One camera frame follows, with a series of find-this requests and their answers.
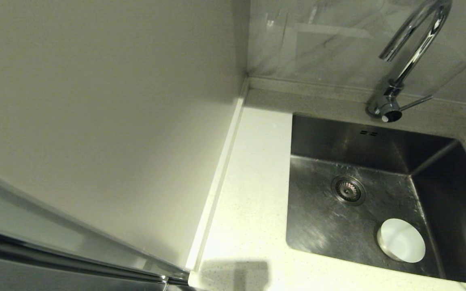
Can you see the white ceramic bowl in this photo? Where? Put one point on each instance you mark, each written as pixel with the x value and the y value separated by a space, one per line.
pixel 402 240

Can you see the stainless steel sink basin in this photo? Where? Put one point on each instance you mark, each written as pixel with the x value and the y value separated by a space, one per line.
pixel 338 238

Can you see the white edge trim strip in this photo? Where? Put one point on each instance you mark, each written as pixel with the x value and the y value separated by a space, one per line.
pixel 217 182

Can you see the round metal drain strainer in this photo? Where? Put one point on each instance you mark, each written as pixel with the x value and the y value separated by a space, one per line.
pixel 348 190

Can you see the white appliance side panel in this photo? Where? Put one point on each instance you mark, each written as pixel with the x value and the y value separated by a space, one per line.
pixel 95 101

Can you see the chrome gooseneck faucet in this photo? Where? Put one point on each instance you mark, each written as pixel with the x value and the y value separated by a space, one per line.
pixel 419 48

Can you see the grey steel appliance door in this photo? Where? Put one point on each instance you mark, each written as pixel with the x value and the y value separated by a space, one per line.
pixel 14 275

